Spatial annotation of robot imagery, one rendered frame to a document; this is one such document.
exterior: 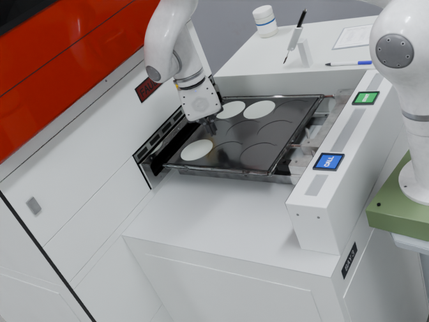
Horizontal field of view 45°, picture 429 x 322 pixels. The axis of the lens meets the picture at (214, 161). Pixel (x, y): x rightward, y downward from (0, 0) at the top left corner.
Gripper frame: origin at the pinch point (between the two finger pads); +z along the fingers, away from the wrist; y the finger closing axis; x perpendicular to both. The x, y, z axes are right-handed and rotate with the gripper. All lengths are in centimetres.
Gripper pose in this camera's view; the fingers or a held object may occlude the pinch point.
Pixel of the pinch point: (210, 128)
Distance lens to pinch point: 147.4
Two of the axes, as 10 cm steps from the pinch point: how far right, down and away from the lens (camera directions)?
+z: 3.4, 7.8, 5.2
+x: -1.0, -5.2, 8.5
